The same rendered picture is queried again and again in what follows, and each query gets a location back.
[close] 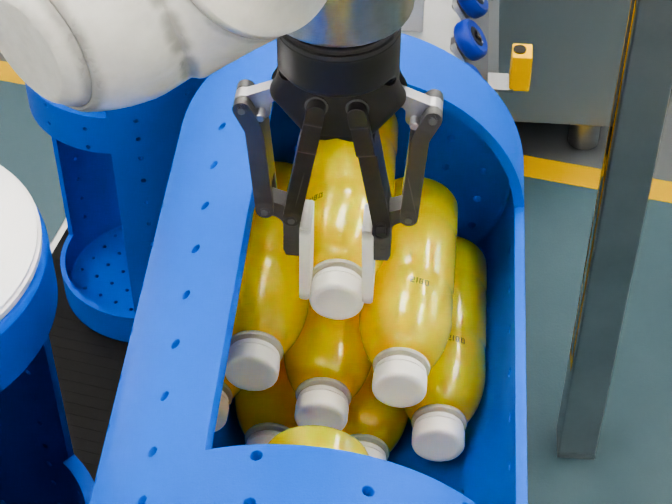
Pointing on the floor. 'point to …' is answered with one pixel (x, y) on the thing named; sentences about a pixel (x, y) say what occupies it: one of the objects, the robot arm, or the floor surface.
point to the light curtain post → (617, 222)
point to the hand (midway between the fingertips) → (337, 253)
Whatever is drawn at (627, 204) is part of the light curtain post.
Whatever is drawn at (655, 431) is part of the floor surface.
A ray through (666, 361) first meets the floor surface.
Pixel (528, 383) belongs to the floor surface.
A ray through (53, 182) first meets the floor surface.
